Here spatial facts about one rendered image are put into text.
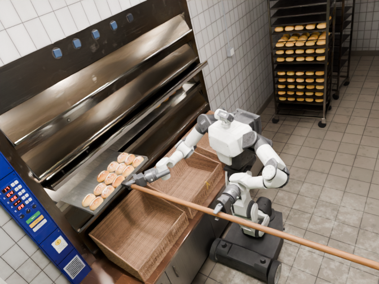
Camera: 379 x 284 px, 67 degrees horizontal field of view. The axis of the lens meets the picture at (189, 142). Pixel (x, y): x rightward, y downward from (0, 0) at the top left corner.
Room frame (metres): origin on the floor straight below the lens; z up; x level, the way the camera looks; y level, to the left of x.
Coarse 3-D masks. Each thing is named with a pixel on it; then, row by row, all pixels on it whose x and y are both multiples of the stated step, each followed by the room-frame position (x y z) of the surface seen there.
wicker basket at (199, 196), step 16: (192, 160) 2.20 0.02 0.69; (208, 160) 2.07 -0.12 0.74; (176, 176) 2.11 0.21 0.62; (192, 176) 2.08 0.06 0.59; (208, 176) 2.02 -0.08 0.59; (160, 192) 1.77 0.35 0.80; (176, 192) 1.94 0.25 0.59; (192, 192) 1.88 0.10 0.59; (208, 192) 1.80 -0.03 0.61; (192, 208) 1.62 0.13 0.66
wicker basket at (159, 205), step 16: (128, 208) 1.72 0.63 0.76; (144, 208) 1.78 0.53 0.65; (160, 208) 1.75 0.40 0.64; (176, 208) 1.59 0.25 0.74; (128, 224) 1.65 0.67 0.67; (144, 224) 1.67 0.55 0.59; (160, 224) 1.62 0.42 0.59; (176, 224) 1.47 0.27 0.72; (96, 240) 1.43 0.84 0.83; (112, 240) 1.53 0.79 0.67; (128, 240) 1.56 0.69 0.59; (144, 240) 1.51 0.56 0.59; (160, 240) 1.47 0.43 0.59; (176, 240) 1.42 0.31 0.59; (112, 256) 1.36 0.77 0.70; (128, 256) 1.41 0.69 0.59; (144, 256) 1.37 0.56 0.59; (160, 256) 1.30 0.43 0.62; (144, 272) 1.24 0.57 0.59
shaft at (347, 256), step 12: (144, 192) 1.37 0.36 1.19; (156, 192) 1.32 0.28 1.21; (180, 204) 1.18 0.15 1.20; (192, 204) 1.14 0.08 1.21; (228, 216) 0.99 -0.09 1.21; (252, 228) 0.90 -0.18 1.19; (264, 228) 0.86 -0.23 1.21; (288, 240) 0.78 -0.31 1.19; (300, 240) 0.75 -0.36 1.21; (336, 252) 0.65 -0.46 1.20; (348, 252) 0.64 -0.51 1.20; (372, 264) 0.57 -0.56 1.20
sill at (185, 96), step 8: (192, 88) 2.70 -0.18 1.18; (184, 96) 2.57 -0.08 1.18; (176, 104) 2.46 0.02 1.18; (168, 112) 2.36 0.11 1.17; (160, 120) 2.27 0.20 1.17; (144, 128) 2.18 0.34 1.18; (152, 128) 2.19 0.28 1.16; (136, 136) 2.09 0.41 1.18; (144, 136) 2.11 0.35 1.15; (128, 144) 2.01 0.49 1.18; (136, 144) 2.03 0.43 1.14; (64, 208) 1.49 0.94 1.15
